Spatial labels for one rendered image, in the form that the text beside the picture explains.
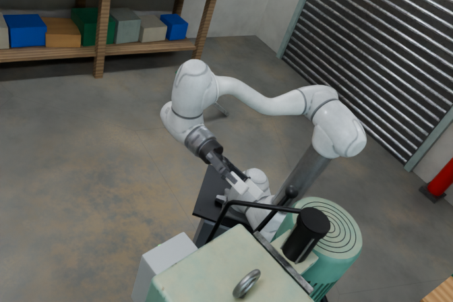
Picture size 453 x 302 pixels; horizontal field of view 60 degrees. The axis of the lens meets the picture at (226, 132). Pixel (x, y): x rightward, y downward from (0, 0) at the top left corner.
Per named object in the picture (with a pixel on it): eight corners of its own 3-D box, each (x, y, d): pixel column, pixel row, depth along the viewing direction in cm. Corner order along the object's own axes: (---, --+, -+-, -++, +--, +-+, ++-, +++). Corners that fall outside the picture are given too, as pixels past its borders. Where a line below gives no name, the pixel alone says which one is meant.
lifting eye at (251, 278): (255, 288, 68) (267, 267, 64) (231, 307, 64) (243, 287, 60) (249, 280, 68) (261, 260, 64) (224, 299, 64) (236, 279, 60)
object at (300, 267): (305, 276, 81) (342, 227, 71) (282, 296, 76) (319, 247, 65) (278, 247, 85) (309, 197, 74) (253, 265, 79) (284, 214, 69)
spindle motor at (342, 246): (319, 303, 107) (378, 236, 88) (280, 343, 95) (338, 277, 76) (274, 255, 115) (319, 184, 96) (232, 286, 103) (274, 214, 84)
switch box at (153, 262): (185, 294, 84) (202, 253, 75) (146, 321, 78) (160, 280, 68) (168, 272, 87) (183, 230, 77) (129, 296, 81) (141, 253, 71)
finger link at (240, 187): (232, 170, 110) (232, 170, 109) (249, 187, 107) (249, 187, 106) (226, 178, 110) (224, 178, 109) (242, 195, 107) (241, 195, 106)
